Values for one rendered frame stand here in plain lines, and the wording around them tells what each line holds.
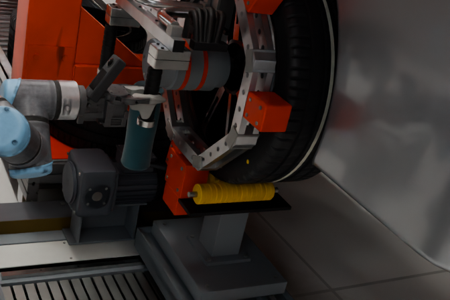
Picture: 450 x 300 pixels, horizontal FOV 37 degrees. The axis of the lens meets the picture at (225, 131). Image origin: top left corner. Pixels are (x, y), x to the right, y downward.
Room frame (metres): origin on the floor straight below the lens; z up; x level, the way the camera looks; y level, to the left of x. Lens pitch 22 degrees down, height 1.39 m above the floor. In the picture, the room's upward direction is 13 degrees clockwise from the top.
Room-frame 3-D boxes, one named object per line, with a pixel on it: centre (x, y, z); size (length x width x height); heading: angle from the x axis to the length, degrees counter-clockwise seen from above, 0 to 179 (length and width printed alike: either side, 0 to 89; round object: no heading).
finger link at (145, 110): (1.48, 0.19, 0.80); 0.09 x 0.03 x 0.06; 114
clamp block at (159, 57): (1.53, 0.17, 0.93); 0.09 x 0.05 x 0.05; 122
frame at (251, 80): (1.78, 0.08, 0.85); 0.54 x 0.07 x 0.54; 32
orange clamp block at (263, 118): (1.51, -0.09, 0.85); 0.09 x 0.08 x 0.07; 32
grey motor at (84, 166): (2.02, 0.28, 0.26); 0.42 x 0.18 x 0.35; 122
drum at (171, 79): (1.74, 0.14, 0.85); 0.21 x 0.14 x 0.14; 122
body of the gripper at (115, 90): (1.45, 0.30, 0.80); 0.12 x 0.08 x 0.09; 122
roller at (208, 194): (1.73, -0.07, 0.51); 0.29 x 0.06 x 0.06; 122
